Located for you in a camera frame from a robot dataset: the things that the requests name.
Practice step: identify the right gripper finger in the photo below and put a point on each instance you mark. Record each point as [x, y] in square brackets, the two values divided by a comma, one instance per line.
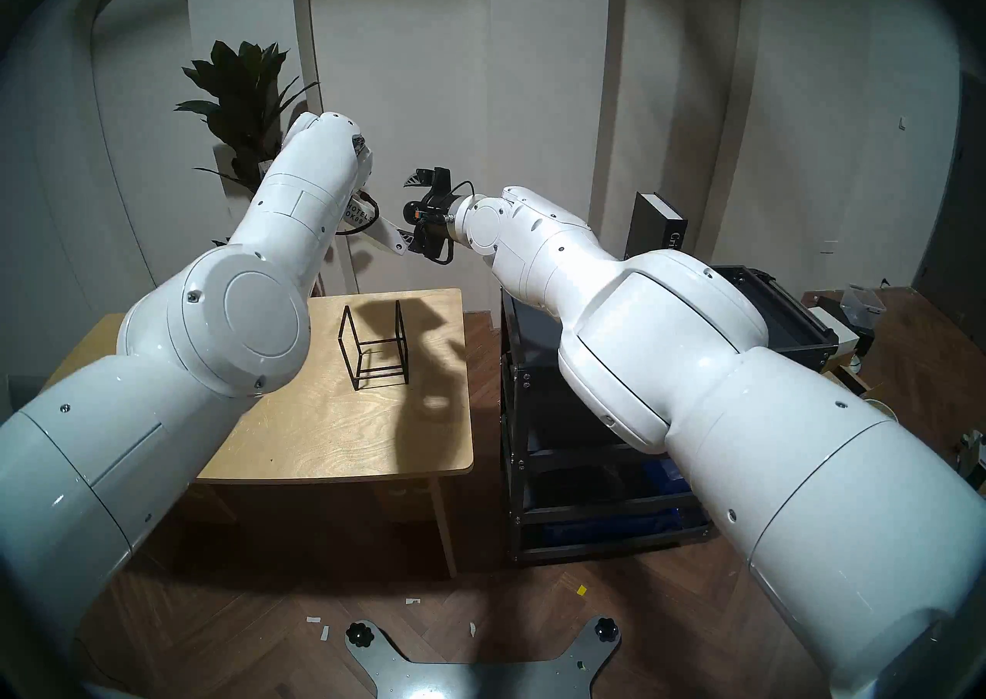
[420, 177]

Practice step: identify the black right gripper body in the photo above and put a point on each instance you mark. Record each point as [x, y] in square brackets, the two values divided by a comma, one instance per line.
[435, 220]

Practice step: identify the white Design Hotels yearbook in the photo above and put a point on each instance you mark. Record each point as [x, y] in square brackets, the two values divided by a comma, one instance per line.
[381, 231]

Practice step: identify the black Crime and Punishment book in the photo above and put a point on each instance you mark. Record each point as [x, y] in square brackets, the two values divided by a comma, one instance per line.
[655, 223]

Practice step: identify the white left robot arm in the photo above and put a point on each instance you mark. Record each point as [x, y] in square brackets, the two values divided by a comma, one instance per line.
[231, 304]

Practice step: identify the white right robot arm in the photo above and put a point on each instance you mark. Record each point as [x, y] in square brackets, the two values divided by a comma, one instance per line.
[693, 381]

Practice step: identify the tall dark green plant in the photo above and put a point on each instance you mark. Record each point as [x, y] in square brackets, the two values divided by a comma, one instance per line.
[239, 96]

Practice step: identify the light wooden table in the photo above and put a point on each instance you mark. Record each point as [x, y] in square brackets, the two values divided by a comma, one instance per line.
[370, 412]

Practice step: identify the black three-shelf utility cart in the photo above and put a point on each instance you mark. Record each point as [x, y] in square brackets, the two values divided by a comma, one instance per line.
[539, 428]

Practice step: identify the white box beside cart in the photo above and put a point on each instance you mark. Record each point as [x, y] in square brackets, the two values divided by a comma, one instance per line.
[836, 327]

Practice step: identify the black star knob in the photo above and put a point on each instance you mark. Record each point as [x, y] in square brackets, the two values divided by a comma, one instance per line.
[607, 629]
[359, 635]

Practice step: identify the clear plastic storage box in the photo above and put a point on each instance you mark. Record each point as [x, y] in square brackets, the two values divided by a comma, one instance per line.
[863, 300]

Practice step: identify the open cardboard box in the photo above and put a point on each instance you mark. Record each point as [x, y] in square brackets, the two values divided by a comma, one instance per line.
[847, 378]

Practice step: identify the pale yellow bucket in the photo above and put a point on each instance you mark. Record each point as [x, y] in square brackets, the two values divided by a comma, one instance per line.
[886, 408]

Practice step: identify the dark green carton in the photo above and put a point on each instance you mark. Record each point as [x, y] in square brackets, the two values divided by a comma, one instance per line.
[974, 458]

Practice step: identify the grey metal robot base plate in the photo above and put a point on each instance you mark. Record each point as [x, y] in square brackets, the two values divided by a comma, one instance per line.
[477, 678]

